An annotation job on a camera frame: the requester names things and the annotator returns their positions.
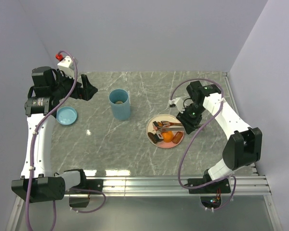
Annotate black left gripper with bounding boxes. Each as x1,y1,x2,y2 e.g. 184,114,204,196
51,68,97,101

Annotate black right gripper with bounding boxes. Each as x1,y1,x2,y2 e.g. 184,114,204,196
176,103,206,134

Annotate steel serving tongs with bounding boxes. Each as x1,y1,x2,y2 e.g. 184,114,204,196
157,121,184,132

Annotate light blue cylindrical container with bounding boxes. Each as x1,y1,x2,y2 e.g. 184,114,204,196
109,89,131,120

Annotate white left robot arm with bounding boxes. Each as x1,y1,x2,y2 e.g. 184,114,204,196
11,66,98,203

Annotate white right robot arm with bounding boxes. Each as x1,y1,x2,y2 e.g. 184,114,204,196
169,78,263,192

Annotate pink round plate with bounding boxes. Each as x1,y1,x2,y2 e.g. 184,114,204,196
146,114,185,149

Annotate brown grilled meat piece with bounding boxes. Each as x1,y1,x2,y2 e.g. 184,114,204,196
172,131,184,144

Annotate light blue round lid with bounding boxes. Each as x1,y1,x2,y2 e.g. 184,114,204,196
56,106,78,126

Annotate sushi roll orange centre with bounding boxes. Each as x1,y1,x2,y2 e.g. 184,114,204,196
152,121,159,130

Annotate sushi roll red centre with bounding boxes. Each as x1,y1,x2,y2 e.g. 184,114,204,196
154,133,164,143

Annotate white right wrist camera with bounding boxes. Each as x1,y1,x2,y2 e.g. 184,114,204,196
168,97,185,114

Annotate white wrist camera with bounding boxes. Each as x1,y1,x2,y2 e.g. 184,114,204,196
55,54,78,79
168,97,185,114

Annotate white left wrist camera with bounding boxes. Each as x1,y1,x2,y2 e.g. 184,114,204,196
55,54,78,79

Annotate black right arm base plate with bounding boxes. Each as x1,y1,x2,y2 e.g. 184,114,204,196
186,179,231,194

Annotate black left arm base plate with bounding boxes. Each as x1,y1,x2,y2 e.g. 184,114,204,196
70,179,104,195

